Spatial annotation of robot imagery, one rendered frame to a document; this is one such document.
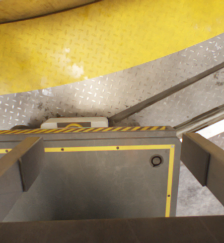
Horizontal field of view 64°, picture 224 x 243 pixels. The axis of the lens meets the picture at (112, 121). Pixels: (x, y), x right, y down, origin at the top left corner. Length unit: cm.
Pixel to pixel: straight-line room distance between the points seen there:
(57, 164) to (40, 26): 56
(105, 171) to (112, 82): 41
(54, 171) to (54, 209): 14
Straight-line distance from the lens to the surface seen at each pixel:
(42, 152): 16
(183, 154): 17
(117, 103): 81
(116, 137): 51
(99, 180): 57
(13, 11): 81
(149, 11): 85
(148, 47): 83
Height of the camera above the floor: 80
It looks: 75 degrees down
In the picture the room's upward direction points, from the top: 176 degrees clockwise
